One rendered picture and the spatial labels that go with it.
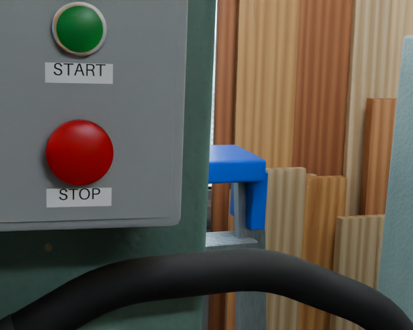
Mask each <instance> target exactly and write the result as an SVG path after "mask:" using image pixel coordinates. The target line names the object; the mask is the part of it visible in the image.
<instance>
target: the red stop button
mask: <svg viewBox="0 0 413 330"><path fill-rule="evenodd" d="M46 157H47V163H48V165H49V168H50V170H51V171H52V173H53V174H54V175H55V176H56V177H57V178H58V179H60V180H61V181H63V182H65V183H68V184H70V185H78V186H81V185H89V184H91V183H94V182H96V181H98V180H99V179H101V178H102V177H103V176H104V175H105V174H106V173H107V172H108V170H109V168H110V166H111V163H112V161H113V145H112V142H111V140H110V138H109V136H108V134H107V133H106V132H105V130H104V129H103V128H101V127H100V126H99V125H97V124H96V123H93V122H91V121H88V120H71V121H68V122H65V123H63V124H62V125H60V126H59V127H57V129H55V131H53V133H52V134H51V136H50V137H49V140H48V142H47V148H46Z"/></svg>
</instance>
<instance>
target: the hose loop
mask: <svg viewBox="0 0 413 330"><path fill-rule="evenodd" d="M238 291H259V292H266V293H273V294H276V295H281V296H284V297H288V298H290V299H293V300H295V301H298V302H301V303H304V304H306V305H309V306H312V307H314V308H318V309H319V310H323V311H325V312H328V313H330V314H334V315H335V316H339V317H341V318H343V319H346V320H349V321H351V322H353V323H356V324H357V325H359V326H361V327H362V328H363V329H365V330H413V323H412V322H411V321H410V319H409V318H408V316H407V315H406V314H405V313H404V312H403V311H402V310H401V309H400V308H399V307H398V306H397V305H396V304H395V303H394V302H393V301H392V300H391V299H390V298H388V297H386V296H385V295H384V294H382V293H381V292H379V291H378V290H376V289H374V288H372V287H370V286H368V285H366V284H363V283H361V282H358V281H356V280H353V279H351V278H348V277H347V276H344V275H341V274H338V273H337V272H334V271H331V270H329V269H327V268H324V267H321V266H319V265H316V264H314V263H311V262H309V261H306V260H303V259H301V258H299V257H295V256H293V255H288V254H285V253H281V252H278V251H271V250H266V249H256V248H234V249H219V250H211V251H198V252H190V253H177V254H169V255H156V256H149V257H139V258H134V259H127V260H124V261H119V262H116V263H111V264H108V265H105V266H101V267H100V268H96V269H94V270H91V271H88V272H86V273H84V274H82V275H80V276H78V277H76V278H74V279H72V280H70V281H68V282H67V283H65V284H63V285H61V286H60V287H58V288H56V289H54V290H53V291H51V292H50V293H47V294H46V295H44V296H42V297H41V298H39V299H37V300H36V301H33V302H32V303H30V304H28V305H27V306H25V307H23V308H21V309H20V310H18V311H16V312H15V313H11V314H9V315H8V316H5V317H4V318H2V319H1V320H0V330H77V329H78V328H80V327H82V326H84V325H85V324H87V323H88V322H90V321H92V320H95V319H96V318H99V317H100V316H103V315H104V314H107V313H108V312H112V311H114V310H116V309H119V308H122V307H126V306H130V305H133V304H138V303H146V302H151V301H160V300H167V299H178V298H184V297H196V296H201V295H213V294H219V293H231V292H238Z"/></svg>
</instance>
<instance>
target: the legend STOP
mask: <svg viewBox="0 0 413 330"><path fill-rule="evenodd" d="M83 206H111V188H76V189H47V208H57V207H83Z"/></svg>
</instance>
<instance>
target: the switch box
mask: <svg viewBox="0 0 413 330"><path fill-rule="evenodd" d="M74 1H82V2H86V3H90V4H91V5H93V6H95V7H96V8H97V9H98V10H99V11H100V12H101V13H102V15H103V17H104V18H105V21H106V25H107V35H106V39H105V41H104V44H103V45H102V46H101V47H100V49H99V50H97V51H96V52H95V53H93V54H91V55H88V56H81V57H78V56H72V55H70V54H68V53H66V52H64V51H63V50H62V49H61V48H60V47H59V46H58V45H57V44H56V42H55V40H54V37H53V35H52V21H53V18H54V15H55V14H56V12H57V11H58V10H59V9H60V8H61V7H63V6H64V5H66V4H68V3H70V2H74ZM187 13H188V0H0V232H10V231H30V230H69V229H108V228H128V227H167V226H174V225H177V224H178V223H179V221H180V218H181V199H182V162H183V143H184V106H185V87H186V50H187ZM45 62H53V63H80V64H113V84H90V83H53V82H45ZM71 120H88V121H91V122H93V123H96V124H97V125H99V126H100V127H101V128H103V129H104V130H105V132H106V133H107V134H108V136H109V138H110V140H111V142H112V145H113V161H112V163H111V166H110V168H109V170H108V172H107V173H106V174H105V175H104V176H103V177H102V178H101V179H99V180H98V181H96V182H94V183H91V184H89V185H81V186H78V185H70V184H68V183H65V182H63V181H61V180H60V179H58V178H57V177H56V176H55V175H54V174H53V173H52V171H51V170H50V168H49V165H48V163H47V157H46V148H47V142H48V140H49V137H50V136H51V134H52V133H53V131H55V129H57V127H59V126H60V125H62V124H63V123H65V122H68V121H71ZM76 188H111V206H83V207H57V208H47V189H76Z"/></svg>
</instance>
